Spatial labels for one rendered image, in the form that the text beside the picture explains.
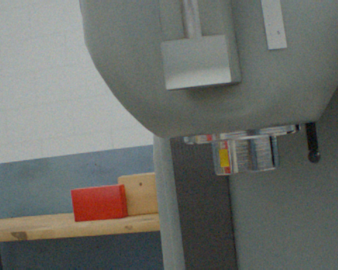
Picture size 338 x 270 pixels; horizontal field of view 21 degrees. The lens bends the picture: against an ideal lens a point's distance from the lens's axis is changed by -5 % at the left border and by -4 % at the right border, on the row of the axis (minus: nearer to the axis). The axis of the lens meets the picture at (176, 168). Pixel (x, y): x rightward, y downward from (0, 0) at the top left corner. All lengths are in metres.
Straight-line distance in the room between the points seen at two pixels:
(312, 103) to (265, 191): 0.45
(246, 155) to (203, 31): 0.13
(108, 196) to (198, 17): 3.99
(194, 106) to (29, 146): 4.71
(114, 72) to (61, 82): 4.60
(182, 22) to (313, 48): 0.09
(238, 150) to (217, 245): 0.42
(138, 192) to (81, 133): 0.74
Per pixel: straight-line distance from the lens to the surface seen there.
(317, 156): 0.66
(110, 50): 0.61
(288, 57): 0.58
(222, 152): 0.65
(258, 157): 0.65
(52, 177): 5.24
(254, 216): 1.05
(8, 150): 5.35
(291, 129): 0.65
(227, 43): 0.54
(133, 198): 4.57
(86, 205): 4.57
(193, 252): 1.07
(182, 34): 0.55
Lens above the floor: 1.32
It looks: 3 degrees down
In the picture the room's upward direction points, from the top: 7 degrees counter-clockwise
